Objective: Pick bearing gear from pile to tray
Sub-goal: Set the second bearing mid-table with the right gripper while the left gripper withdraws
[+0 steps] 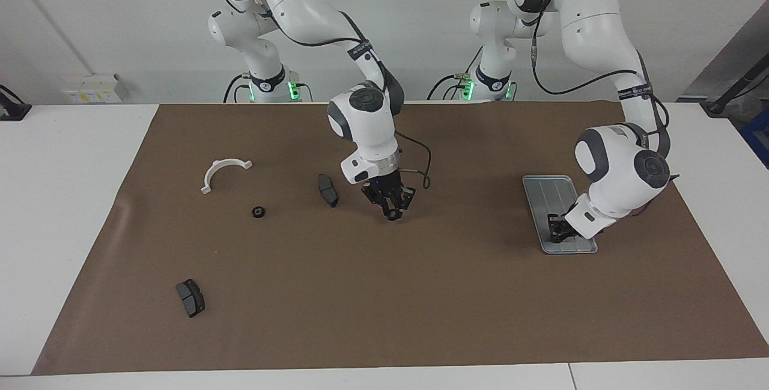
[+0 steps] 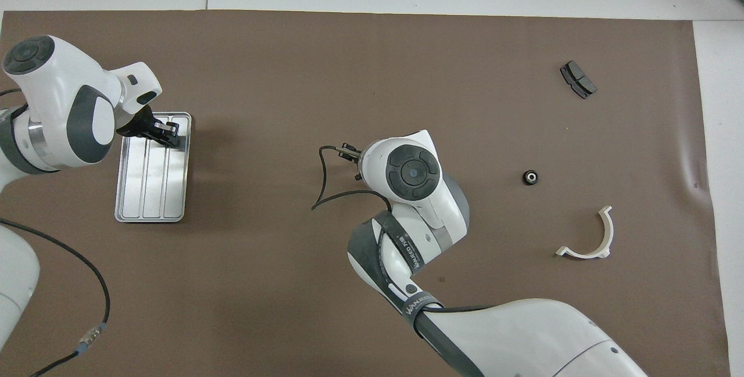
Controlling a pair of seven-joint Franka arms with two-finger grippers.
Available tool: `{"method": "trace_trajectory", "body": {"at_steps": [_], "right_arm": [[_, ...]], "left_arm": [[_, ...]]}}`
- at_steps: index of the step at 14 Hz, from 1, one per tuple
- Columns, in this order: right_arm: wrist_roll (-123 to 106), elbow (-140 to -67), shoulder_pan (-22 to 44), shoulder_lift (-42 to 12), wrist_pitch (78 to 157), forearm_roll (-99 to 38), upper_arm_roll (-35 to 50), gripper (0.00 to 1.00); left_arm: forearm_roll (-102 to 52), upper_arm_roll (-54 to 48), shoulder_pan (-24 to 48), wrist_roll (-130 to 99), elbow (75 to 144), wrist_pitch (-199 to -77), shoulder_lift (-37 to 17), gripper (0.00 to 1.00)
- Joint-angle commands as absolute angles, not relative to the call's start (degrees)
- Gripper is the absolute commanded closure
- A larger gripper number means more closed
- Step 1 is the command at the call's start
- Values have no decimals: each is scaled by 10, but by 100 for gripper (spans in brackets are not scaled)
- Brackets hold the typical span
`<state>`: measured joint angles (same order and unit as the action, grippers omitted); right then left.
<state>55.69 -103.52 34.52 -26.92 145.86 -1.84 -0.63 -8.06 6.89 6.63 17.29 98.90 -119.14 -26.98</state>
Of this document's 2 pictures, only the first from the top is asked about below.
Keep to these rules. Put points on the short grey brake pad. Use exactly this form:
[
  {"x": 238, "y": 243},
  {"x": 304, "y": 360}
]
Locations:
[{"x": 191, "y": 298}]

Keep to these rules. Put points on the long grey brake pad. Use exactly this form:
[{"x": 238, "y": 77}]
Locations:
[{"x": 327, "y": 190}]

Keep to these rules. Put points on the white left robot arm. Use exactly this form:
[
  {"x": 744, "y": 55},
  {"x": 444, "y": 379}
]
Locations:
[{"x": 601, "y": 29}]

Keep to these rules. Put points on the silver metal tray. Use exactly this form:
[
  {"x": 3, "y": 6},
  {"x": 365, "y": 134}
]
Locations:
[{"x": 541, "y": 198}]

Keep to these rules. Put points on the black clamp base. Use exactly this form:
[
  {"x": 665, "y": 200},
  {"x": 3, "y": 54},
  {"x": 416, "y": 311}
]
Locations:
[{"x": 12, "y": 110}]

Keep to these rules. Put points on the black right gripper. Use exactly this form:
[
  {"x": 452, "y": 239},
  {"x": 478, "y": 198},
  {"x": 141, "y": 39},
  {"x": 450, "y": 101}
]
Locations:
[{"x": 384, "y": 188}]

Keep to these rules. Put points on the blue crate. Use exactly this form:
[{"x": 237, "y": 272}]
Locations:
[{"x": 758, "y": 137}]

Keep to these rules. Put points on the white curved plastic bracket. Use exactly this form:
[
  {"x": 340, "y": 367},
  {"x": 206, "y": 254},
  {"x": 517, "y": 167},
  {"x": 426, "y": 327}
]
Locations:
[{"x": 211, "y": 172}]

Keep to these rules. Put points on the white wall socket box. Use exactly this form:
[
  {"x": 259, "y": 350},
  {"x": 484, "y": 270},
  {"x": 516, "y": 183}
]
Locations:
[{"x": 90, "y": 89}]

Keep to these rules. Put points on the black bearing gear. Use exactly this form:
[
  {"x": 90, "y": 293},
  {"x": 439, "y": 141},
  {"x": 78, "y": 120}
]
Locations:
[
  {"x": 395, "y": 217},
  {"x": 258, "y": 211}
]

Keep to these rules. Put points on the black stand leg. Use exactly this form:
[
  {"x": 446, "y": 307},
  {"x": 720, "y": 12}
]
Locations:
[{"x": 730, "y": 92}]

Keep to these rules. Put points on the brown table mat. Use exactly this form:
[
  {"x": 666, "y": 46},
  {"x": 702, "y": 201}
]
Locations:
[{"x": 390, "y": 294}]

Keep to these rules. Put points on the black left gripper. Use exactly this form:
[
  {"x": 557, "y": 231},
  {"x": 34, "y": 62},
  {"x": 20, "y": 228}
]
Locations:
[{"x": 569, "y": 228}]

